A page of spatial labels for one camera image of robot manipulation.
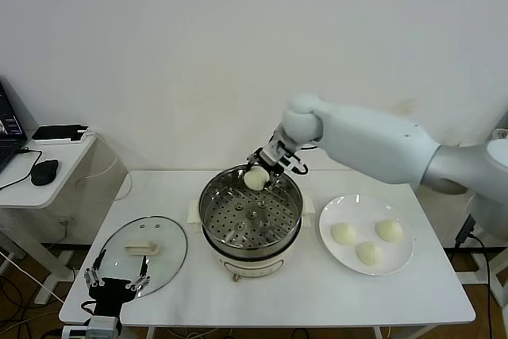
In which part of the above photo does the black laptop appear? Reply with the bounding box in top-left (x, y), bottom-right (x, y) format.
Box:
top-left (0, 76), bottom-right (29, 175)

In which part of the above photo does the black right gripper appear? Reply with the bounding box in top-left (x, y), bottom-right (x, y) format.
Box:
top-left (245, 144), bottom-right (287, 191)

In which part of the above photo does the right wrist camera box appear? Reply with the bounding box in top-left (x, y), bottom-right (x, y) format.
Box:
top-left (267, 137), bottom-right (295, 162)

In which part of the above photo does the black phone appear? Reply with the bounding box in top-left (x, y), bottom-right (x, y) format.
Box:
top-left (32, 124), bottom-right (89, 141)

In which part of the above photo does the black laptop cable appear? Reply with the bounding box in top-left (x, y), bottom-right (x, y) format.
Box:
top-left (0, 147), bottom-right (44, 191)

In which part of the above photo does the glass lid with cream handle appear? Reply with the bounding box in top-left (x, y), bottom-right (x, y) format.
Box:
top-left (96, 215), bottom-right (188, 299)

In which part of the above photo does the white steamed baozi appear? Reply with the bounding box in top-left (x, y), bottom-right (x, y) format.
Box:
top-left (330, 222), bottom-right (357, 245)
top-left (375, 218), bottom-right (404, 243)
top-left (243, 167), bottom-right (269, 191)
top-left (355, 241), bottom-right (384, 268)

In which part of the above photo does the black power adapter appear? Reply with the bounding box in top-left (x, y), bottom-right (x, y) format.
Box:
top-left (455, 214), bottom-right (477, 248)

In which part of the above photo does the steel steamer pot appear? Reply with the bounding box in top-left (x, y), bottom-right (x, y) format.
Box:
top-left (198, 164), bottom-right (305, 255)

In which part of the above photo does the black computer mouse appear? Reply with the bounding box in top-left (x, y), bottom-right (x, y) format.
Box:
top-left (30, 159), bottom-right (60, 187)

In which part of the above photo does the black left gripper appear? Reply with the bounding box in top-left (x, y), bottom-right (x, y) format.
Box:
top-left (83, 249), bottom-right (153, 318)

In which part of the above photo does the white round plate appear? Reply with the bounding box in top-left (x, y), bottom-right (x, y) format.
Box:
top-left (318, 194), bottom-right (416, 276)

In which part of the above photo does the cream electric cooker base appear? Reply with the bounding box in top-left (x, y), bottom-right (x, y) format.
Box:
top-left (186, 191), bottom-right (317, 283)

